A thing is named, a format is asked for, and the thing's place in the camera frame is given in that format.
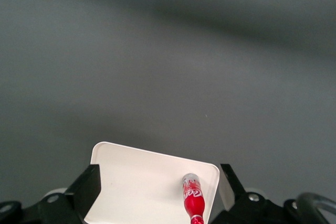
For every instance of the small red coke bottle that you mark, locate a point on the small red coke bottle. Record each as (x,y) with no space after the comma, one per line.
(193,203)

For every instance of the white rectangular tray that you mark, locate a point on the white rectangular tray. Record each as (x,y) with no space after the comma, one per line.
(141,182)

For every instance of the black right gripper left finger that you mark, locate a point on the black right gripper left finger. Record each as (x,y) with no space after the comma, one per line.
(84,192)

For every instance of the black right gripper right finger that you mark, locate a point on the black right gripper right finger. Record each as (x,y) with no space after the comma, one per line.
(236,208)

